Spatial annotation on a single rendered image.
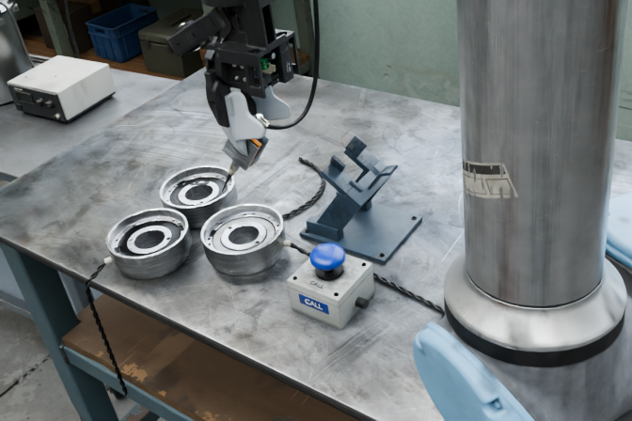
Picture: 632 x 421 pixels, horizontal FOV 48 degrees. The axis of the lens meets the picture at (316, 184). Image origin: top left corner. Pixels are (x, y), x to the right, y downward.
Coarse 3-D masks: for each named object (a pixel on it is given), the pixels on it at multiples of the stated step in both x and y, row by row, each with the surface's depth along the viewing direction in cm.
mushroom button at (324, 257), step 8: (320, 248) 80; (328, 248) 79; (336, 248) 79; (312, 256) 79; (320, 256) 78; (328, 256) 78; (336, 256) 78; (344, 256) 79; (312, 264) 79; (320, 264) 78; (328, 264) 78; (336, 264) 78; (328, 272) 80
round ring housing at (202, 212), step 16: (176, 176) 103; (192, 176) 104; (208, 176) 104; (224, 176) 103; (160, 192) 99; (192, 192) 102; (208, 192) 102; (176, 208) 96; (192, 208) 95; (208, 208) 96; (224, 208) 97; (192, 224) 98
